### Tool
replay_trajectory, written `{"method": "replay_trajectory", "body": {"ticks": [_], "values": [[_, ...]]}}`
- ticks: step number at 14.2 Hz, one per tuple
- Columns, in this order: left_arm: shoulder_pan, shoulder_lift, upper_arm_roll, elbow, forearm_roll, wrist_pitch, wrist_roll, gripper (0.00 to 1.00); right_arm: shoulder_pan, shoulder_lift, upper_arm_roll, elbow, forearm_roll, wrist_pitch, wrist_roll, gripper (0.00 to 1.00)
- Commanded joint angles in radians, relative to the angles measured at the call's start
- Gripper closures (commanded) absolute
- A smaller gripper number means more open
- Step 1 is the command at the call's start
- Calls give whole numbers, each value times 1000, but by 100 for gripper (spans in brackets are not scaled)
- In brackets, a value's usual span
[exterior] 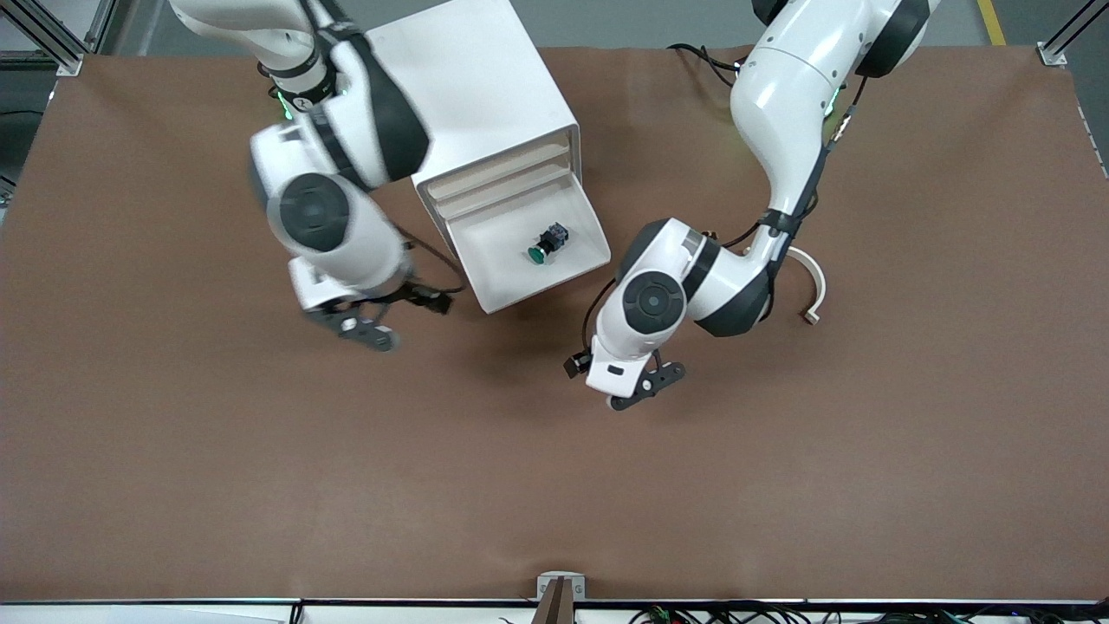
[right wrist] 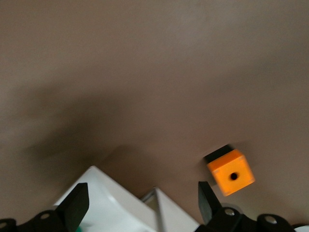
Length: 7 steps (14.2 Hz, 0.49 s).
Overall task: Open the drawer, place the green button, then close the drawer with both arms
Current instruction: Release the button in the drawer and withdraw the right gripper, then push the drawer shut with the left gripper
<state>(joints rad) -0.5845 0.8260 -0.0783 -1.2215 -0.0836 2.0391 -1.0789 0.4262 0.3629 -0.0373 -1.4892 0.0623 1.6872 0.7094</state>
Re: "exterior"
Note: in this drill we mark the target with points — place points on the white curved plastic bracket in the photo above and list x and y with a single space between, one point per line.
820 290

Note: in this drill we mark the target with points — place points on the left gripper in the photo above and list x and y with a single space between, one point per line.
574 365

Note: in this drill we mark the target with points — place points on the grey metal bracket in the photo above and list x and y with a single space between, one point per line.
578 589

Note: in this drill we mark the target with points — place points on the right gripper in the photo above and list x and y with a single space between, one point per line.
422 297

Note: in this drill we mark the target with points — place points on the brown table cover sheet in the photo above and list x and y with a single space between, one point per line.
554 477

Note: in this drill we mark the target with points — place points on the aluminium frame profile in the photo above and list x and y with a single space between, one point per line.
1053 54
69 62

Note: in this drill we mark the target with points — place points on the green push button switch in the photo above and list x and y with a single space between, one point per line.
548 243

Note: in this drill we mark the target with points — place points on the dark tapered post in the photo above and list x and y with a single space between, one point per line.
559 607

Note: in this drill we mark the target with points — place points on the white drawer cabinet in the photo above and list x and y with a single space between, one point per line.
485 87

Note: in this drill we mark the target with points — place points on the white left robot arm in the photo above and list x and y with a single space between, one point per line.
780 104

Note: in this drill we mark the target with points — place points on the white plastic drawer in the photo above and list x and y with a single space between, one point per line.
485 195
502 260
498 171

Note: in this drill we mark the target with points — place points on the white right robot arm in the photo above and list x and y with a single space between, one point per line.
312 212

